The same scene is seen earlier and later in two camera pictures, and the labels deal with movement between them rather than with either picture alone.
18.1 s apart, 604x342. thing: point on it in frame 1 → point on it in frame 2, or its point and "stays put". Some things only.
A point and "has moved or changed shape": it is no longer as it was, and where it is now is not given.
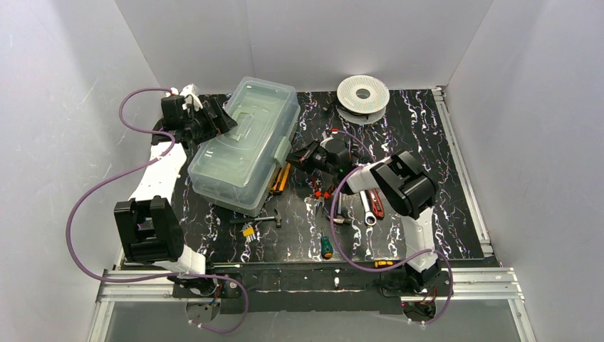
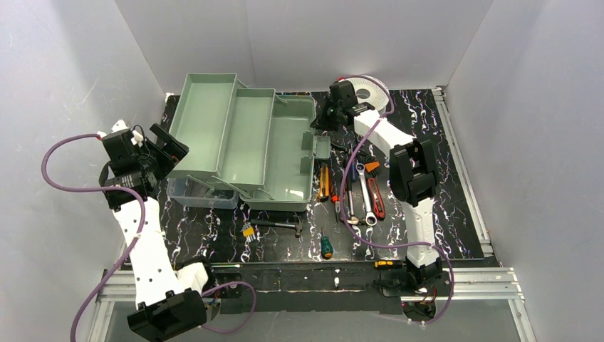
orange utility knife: (279, 182) → (324, 180)
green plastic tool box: (236, 169) has moved or changed shape
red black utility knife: (376, 203) stays put
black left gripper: (207, 120) → (163, 148)
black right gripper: (307, 157) → (325, 117)
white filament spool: (362, 99) stays put
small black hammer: (277, 217) → (298, 225)
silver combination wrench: (370, 218) stays put
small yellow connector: (248, 231) stays put
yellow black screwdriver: (379, 263) stays put
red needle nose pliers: (320, 197) has moved or changed shape
